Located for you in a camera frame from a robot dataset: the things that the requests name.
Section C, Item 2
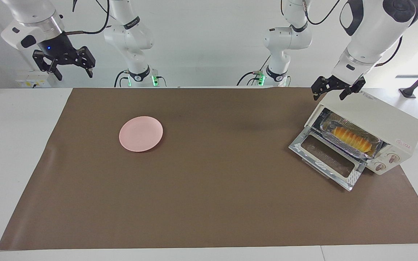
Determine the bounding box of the aluminium foil tray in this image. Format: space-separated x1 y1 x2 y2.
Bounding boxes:
320 112 383 160

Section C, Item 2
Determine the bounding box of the golden ridged bread loaf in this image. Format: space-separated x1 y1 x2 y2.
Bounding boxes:
332 126 373 153

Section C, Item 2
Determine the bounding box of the cream toaster oven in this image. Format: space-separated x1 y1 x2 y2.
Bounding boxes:
304 89 418 175

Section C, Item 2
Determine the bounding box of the glass oven door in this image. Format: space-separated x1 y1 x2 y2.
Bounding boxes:
289 130 367 192

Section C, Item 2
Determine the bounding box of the pink round plate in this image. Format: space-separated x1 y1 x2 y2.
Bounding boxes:
119 116 164 153

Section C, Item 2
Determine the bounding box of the brown table mat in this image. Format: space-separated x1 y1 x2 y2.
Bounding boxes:
0 87 418 251

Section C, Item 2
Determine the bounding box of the black right base cable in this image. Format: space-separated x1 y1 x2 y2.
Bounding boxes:
114 70 130 87

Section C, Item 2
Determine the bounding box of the black base cable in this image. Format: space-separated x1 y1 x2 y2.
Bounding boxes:
114 70 130 87
236 54 271 86

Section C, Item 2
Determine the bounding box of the white wall socket box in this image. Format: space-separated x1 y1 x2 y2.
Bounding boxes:
15 74 52 88

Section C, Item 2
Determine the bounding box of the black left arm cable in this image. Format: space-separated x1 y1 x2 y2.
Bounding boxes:
302 0 403 68

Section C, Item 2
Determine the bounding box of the black left base cable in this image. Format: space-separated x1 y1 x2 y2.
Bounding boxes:
236 54 271 86

